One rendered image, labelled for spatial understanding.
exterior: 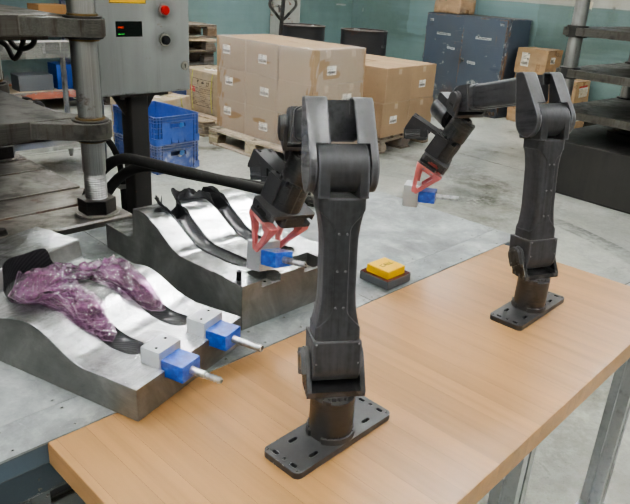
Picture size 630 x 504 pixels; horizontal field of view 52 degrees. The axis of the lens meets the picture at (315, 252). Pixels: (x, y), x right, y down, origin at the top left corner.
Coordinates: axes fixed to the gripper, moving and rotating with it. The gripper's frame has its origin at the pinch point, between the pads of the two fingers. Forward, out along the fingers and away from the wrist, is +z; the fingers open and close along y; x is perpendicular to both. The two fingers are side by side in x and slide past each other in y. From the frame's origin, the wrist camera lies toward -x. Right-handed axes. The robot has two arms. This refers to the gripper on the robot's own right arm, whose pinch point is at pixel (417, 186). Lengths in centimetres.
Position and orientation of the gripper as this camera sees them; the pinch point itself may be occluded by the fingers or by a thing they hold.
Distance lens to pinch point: 160.7
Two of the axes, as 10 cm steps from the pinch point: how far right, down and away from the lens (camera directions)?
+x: 8.1, 5.8, -0.5
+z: -5.0, 7.4, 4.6
